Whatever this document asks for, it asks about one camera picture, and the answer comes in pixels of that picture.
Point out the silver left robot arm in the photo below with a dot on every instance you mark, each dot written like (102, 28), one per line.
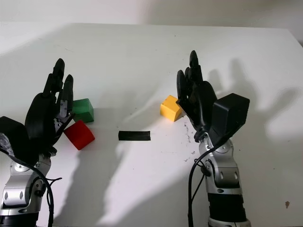
(21, 189)

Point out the black tape strip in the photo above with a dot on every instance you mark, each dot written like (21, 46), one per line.
(134, 136)

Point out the red wooden block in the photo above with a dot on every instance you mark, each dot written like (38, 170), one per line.
(79, 134)

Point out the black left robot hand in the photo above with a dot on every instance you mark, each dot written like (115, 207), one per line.
(40, 113)

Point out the yellow wooden block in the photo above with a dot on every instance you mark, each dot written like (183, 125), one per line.
(170, 107)

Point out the green wooden block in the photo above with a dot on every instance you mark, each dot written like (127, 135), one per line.
(82, 110)

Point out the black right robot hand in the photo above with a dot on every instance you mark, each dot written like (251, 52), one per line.
(204, 99)

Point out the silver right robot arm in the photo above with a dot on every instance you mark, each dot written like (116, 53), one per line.
(225, 179)

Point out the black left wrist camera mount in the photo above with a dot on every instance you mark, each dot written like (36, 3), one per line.
(13, 137)

